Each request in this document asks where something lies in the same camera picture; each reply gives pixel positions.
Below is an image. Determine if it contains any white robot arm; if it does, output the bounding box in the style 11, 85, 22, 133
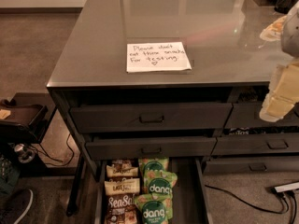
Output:
259, 2, 299, 122

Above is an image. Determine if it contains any middle green rice chip bag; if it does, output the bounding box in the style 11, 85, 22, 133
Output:
144, 170, 178, 195

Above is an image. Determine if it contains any front green rice chip bag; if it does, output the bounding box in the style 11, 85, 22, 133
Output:
135, 193, 173, 224

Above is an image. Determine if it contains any green rice chip bag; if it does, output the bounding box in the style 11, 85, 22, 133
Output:
138, 158, 169, 175
144, 170, 178, 195
135, 193, 173, 224

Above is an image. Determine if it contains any black base cable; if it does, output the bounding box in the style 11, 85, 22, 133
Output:
29, 133, 76, 168

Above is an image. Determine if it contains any grey power strip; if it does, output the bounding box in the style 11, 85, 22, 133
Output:
274, 182, 299, 193

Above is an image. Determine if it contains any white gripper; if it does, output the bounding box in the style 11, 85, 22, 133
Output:
259, 59, 299, 122

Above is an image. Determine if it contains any dark grey drawer cabinet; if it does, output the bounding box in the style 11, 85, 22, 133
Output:
46, 0, 299, 217

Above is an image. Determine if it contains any black floor cable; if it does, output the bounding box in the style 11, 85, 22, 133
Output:
204, 184, 291, 216

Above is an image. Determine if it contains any dark green crate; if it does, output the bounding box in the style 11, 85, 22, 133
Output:
0, 154, 20, 195

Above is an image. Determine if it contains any white handwritten paper note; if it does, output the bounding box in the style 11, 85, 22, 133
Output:
126, 42, 192, 73

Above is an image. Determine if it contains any top left grey drawer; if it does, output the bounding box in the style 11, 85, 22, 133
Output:
70, 103, 232, 133

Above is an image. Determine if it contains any back green rice chip bag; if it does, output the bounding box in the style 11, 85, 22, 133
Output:
138, 158, 169, 175

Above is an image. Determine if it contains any black robot base tray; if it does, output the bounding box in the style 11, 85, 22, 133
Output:
0, 100, 48, 143

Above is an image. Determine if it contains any top right grey drawer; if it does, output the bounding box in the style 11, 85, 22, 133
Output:
225, 102, 299, 129

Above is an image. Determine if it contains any middle left grey drawer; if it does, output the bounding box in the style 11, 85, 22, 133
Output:
86, 136, 216, 161

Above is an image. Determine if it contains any middle right grey drawer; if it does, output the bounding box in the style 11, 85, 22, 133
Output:
212, 133, 299, 156

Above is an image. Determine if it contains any back brown snack bag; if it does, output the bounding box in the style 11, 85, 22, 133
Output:
107, 160, 138, 177

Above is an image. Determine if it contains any brown snack bag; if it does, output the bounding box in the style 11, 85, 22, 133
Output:
107, 160, 138, 177
105, 178, 140, 195

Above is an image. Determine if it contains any middle brown snack bag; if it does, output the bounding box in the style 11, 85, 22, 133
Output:
105, 178, 140, 195

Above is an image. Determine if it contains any dark shoe white sole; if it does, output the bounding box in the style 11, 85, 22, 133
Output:
0, 189, 34, 224

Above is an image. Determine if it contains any open bottom left drawer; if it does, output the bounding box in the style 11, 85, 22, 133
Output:
94, 158, 212, 224

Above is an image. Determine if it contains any front brown sea salt bag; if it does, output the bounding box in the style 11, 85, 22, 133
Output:
104, 194, 138, 224

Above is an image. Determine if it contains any silver round caster knob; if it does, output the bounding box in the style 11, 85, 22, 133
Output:
14, 144, 36, 163

